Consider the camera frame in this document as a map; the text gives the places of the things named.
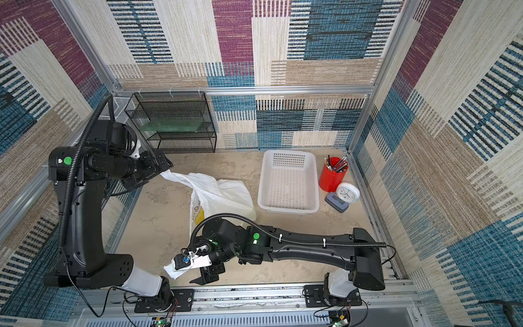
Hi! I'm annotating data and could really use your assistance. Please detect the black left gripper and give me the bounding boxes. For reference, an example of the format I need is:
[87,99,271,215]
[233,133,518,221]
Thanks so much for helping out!
[111,147,176,190]

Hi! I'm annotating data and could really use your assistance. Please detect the white plastic bag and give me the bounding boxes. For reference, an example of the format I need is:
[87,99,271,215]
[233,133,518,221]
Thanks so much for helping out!
[160,169,257,281]

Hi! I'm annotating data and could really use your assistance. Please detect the white perforated plastic basket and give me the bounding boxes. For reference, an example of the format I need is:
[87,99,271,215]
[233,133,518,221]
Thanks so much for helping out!
[257,150,320,215]

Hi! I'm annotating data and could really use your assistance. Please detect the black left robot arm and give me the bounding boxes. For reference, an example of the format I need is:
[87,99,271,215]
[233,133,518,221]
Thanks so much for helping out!
[44,120,174,312]

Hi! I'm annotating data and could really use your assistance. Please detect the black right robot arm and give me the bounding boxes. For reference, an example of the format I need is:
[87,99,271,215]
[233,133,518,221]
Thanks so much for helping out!
[189,213,386,291]

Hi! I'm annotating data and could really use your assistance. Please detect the green board on shelf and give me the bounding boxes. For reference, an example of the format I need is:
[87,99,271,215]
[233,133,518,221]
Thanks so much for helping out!
[140,119,205,132]

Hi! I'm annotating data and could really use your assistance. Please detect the red pen cup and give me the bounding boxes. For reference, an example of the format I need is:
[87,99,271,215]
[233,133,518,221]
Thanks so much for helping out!
[319,162,348,192]

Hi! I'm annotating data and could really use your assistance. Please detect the white round clock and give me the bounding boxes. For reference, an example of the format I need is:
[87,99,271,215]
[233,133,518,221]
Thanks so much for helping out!
[325,182,360,213]

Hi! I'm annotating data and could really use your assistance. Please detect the pens in cup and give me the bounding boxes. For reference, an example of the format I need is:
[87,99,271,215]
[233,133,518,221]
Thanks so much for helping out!
[325,155,349,173]

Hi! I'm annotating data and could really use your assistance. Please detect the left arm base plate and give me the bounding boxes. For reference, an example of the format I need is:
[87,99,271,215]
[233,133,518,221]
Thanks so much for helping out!
[134,288,195,314]

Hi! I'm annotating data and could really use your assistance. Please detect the black wire mesh shelf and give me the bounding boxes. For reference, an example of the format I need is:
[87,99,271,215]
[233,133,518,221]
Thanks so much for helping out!
[125,91,217,153]

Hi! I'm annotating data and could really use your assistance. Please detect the black corrugated right cable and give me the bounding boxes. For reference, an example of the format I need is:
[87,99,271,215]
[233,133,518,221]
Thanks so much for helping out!
[187,213,388,254]

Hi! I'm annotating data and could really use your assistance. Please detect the white wire mesh tray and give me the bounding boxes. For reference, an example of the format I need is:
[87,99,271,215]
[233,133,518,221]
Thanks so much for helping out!
[99,97,129,123]

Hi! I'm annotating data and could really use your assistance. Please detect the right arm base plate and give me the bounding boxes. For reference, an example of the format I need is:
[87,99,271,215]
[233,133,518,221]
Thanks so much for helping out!
[302,284,363,308]

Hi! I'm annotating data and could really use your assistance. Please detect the aluminium front rail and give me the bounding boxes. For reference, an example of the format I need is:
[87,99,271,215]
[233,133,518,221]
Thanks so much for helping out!
[68,280,431,326]

